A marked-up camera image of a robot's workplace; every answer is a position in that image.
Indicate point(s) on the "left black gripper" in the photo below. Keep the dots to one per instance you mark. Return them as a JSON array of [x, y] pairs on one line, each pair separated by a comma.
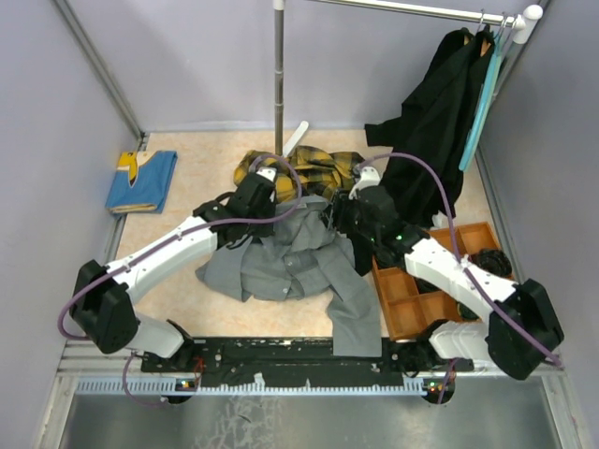
[[271, 208]]

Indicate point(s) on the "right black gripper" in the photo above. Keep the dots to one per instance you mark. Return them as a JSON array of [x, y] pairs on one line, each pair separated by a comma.
[[342, 205]]

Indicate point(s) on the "grey button-up shirt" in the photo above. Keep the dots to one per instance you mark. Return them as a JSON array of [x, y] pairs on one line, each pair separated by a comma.
[[303, 258]]

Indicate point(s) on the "teal plastic hanger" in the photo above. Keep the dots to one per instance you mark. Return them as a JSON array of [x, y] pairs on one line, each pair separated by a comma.
[[484, 101], [503, 33]]

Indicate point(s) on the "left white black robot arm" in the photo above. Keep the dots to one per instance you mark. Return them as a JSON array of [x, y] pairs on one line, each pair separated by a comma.
[[106, 295]]

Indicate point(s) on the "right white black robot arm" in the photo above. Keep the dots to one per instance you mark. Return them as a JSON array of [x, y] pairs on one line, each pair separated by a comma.
[[516, 327]]

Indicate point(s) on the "yellow black plaid shirt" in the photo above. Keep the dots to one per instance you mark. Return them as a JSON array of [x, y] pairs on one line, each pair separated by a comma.
[[320, 173]]

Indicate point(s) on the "folded blue shirt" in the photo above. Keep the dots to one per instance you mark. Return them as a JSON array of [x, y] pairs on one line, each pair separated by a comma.
[[141, 182]]

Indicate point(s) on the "white rack foot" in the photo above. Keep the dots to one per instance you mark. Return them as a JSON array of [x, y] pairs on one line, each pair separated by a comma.
[[295, 139]]

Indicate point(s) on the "black hanging garments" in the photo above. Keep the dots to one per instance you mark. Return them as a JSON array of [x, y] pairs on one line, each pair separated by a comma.
[[433, 126]]

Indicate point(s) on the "orange wooden compartment tray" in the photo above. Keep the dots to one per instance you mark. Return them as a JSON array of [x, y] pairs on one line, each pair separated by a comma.
[[410, 305]]

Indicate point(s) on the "rolled dark blue tie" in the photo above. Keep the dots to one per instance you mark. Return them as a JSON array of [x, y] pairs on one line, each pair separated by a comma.
[[493, 261]]

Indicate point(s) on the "metal clothes rack pole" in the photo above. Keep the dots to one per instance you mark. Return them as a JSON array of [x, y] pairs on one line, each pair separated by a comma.
[[279, 105]]

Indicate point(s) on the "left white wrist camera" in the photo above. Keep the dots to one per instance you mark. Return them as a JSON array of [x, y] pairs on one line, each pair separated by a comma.
[[269, 173]]

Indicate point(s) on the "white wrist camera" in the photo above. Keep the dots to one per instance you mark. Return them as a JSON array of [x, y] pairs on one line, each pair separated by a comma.
[[269, 173], [367, 176]]

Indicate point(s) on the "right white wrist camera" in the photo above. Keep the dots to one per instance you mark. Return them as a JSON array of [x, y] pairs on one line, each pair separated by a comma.
[[367, 176]]

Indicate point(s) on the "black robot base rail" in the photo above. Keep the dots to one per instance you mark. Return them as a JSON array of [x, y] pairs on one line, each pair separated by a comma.
[[295, 363]]

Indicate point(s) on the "horizontal metal clothes rail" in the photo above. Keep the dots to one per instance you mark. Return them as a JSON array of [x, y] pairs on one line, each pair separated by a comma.
[[531, 14]]

